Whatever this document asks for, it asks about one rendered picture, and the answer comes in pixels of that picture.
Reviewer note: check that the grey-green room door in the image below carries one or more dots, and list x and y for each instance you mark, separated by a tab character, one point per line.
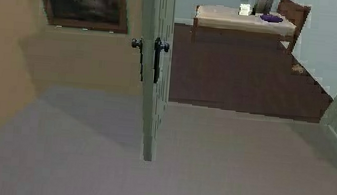
152	84

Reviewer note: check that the pale wooden table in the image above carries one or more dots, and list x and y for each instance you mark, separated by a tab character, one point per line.
236	22

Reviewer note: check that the white cup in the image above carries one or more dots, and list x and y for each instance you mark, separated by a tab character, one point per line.
245	9

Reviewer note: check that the purple plate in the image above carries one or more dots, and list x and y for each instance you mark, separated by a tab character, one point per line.
271	18

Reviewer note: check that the grey upright object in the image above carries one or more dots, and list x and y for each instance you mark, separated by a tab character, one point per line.
264	2

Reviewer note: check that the brown wooden chair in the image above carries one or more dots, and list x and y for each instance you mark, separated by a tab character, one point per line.
295	15

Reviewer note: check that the dark framed wall picture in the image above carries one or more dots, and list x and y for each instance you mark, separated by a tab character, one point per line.
83	2

